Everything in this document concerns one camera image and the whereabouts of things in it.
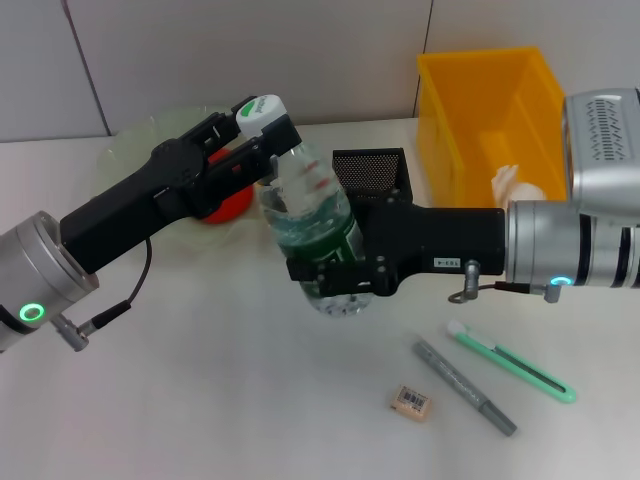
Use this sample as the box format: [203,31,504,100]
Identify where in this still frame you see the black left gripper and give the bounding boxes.
[59,94,302,275]

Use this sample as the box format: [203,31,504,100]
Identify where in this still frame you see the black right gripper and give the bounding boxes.
[284,197,507,297]

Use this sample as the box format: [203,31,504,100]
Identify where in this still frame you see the clear green-label water bottle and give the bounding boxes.
[234,93,377,319]

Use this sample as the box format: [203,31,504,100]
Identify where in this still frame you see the white paper ball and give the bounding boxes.
[492,163,546,209]

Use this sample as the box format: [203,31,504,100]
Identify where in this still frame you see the clear green glass fruit plate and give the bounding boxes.
[94,104,281,249]

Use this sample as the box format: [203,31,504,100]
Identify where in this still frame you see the black mesh pen holder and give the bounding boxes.
[331,147,414,204]

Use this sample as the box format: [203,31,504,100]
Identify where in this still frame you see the beige eraser with barcode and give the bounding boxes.
[389,383,434,423]

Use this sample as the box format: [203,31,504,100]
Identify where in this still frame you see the grey glitter pen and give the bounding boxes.
[410,335,518,438]

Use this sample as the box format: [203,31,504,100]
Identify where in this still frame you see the mint green utility knife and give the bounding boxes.
[446,319,577,405]

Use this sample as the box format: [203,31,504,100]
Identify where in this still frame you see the yellow plastic bin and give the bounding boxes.
[417,47,569,209]

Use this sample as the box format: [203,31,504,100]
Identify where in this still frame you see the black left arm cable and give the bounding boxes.
[52,238,154,341]

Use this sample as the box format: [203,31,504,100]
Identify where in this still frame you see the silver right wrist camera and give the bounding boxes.
[562,88,640,217]

